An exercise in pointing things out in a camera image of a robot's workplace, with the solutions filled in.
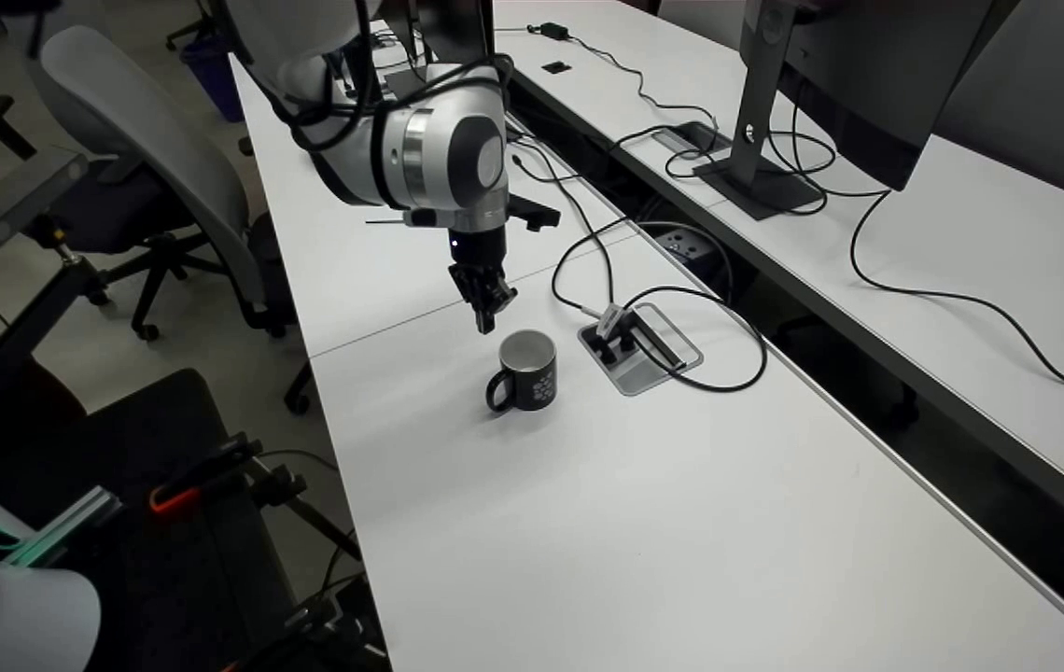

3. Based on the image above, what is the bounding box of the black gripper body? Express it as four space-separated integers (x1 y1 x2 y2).
444 228 516 289

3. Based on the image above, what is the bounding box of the black mug with white print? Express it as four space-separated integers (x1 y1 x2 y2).
480 323 558 416

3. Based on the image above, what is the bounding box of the silver table outlet box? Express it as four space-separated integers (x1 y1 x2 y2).
579 301 709 400

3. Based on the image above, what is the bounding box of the black power strip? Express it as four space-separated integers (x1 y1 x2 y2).
653 218 736 287

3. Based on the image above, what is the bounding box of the flat black desk box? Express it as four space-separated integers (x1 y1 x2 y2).
644 114 736 161

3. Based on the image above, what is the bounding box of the black monitor stand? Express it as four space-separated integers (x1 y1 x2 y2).
690 0 832 222

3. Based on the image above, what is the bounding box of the blue bin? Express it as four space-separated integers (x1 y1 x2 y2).
173 24 245 125

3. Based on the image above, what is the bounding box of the grey office chair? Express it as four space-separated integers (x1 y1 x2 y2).
0 0 316 420

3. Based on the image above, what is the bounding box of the orange and black clamp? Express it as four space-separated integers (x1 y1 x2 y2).
144 428 270 517

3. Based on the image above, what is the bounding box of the black fabric chair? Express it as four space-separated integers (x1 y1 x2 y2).
0 289 311 672

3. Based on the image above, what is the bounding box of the black monitor screen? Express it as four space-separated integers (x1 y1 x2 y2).
738 0 1027 195
933 0 1064 217

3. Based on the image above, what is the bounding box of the pale aluminium bar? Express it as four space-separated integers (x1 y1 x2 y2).
0 485 126 572

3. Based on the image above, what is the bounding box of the white rounded cover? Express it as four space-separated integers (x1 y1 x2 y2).
0 546 105 672

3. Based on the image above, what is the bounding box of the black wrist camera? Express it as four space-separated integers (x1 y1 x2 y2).
500 191 562 235

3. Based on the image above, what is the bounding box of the black cable with plug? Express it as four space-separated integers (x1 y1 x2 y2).
525 13 731 161

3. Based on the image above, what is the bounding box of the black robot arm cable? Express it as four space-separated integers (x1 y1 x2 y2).
265 0 516 161

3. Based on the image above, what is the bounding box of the black cable loop at outlet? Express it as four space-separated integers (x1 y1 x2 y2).
505 125 767 400

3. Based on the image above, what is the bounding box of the long black desk cable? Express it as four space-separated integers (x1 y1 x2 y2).
789 104 1064 404

